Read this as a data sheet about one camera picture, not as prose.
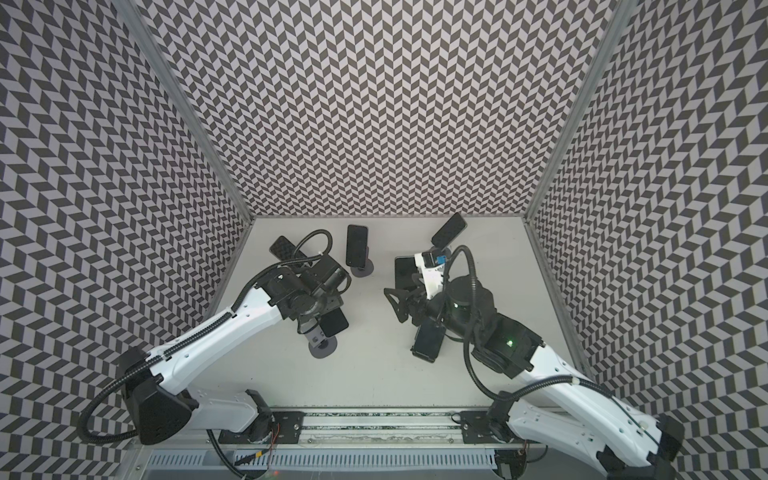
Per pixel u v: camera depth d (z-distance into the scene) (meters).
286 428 0.72
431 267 0.53
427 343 0.79
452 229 0.99
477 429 0.73
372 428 0.74
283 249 0.91
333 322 0.68
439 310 0.55
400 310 0.56
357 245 0.96
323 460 0.69
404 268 0.88
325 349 0.84
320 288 0.57
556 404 0.44
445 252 1.00
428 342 0.79
